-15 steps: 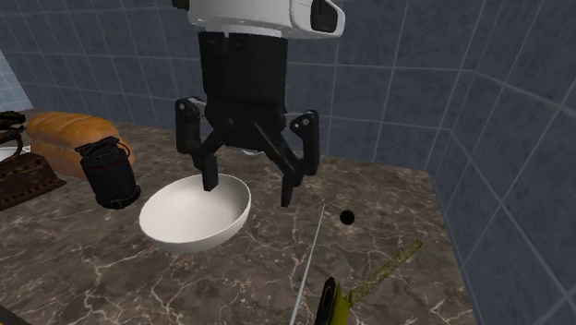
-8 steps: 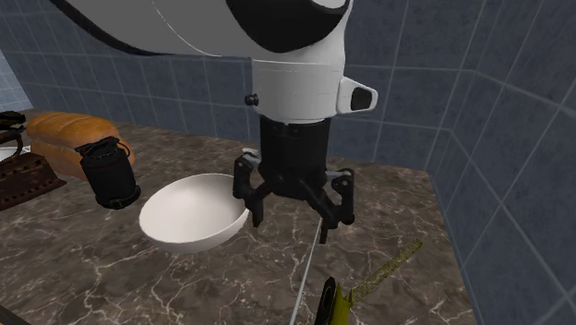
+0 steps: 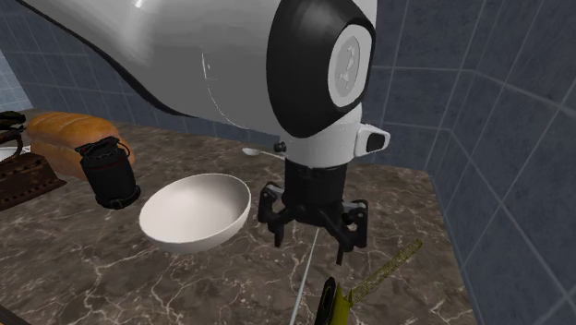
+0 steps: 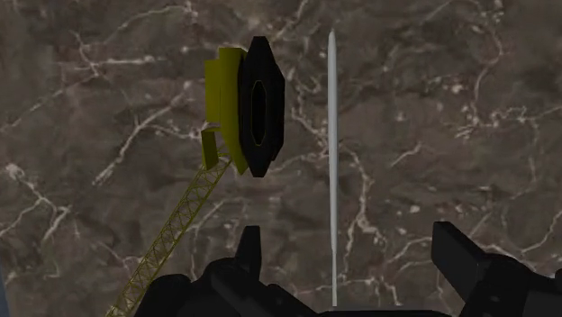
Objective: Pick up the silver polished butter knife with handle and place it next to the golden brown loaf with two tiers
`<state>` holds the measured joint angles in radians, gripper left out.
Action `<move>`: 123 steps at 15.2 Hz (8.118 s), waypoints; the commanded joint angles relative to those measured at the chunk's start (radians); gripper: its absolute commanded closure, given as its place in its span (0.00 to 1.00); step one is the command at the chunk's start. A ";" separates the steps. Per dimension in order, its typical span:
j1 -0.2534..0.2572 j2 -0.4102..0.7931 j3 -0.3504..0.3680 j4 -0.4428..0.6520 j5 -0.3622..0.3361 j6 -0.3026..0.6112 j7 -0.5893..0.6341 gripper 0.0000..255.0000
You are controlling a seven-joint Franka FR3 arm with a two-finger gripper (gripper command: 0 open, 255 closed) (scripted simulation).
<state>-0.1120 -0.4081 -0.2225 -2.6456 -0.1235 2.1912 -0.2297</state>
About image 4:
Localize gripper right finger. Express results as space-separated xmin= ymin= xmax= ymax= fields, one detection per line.
xmin=431 ymin=221 xmax=562 ymax=317

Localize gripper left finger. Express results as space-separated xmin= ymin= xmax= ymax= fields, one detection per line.
xmin=133 ymin=225 xmax=318 ymax=317

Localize thin grey stick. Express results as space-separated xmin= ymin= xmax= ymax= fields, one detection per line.
xmin=326 ymin=29 xmax=340 ymax=307

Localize yellow toy crane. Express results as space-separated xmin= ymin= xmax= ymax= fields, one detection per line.
xmin=104 ymin=35 xmax=286 ymax=317

